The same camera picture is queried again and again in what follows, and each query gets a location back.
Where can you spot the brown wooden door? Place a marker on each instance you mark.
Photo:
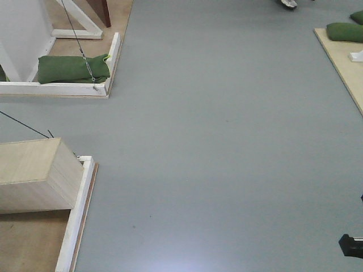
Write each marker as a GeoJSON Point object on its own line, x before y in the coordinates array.
{"type": "Point", "coordinates": [101, 9]}

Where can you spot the black robot part lower right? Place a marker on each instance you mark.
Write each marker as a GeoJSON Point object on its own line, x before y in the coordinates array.
{"type": "Point", "coordinates": [351, 246]}

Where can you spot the light plywood box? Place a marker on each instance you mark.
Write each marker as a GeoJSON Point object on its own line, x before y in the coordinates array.
{"type": "Point", "coordinates": [38, 175]}

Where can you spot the green sandbag by turnbuckle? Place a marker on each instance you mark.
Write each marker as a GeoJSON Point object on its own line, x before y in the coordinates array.
{"type": "Point", "coordinates": [72, 69]}

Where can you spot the grey white shoe top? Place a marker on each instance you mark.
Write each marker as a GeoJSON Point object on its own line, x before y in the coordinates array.
{"type": "Point", "coordinates": [288, 4]}

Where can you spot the plywood platform right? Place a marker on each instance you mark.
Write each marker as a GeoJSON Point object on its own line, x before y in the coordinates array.
{"type": "Point", "coordinates": [350, 72]}

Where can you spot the green sandbag on right platform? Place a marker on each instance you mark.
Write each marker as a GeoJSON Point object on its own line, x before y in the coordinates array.
{"type": "Point", "coordinates": [348, 32]}

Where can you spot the green sandbag far right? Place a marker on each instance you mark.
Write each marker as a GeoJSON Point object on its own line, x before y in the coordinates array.
{"type": "Point", "coordinates": [357, 17]}

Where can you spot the white frame near plywood box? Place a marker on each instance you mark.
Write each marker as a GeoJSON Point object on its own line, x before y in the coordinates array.
{"type": "Point", "coordinates": [71, 243]}

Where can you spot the white bracket on right platform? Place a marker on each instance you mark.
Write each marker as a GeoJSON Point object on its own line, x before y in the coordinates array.
{"type": "Point", "coordinates": [356, 56]}

